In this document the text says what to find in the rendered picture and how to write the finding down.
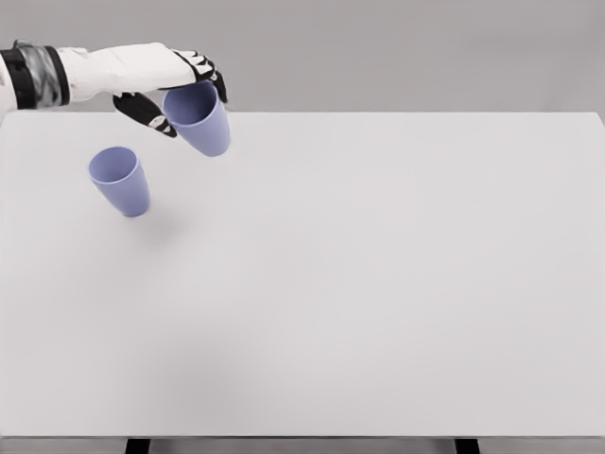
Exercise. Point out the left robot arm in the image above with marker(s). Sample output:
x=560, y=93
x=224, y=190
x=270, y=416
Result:
x=57, y=75

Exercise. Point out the lavender plastic cup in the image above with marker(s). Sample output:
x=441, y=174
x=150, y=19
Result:
x=122, y=182
x=203, y=125

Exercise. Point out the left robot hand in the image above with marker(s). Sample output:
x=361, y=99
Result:
x=146, y=66

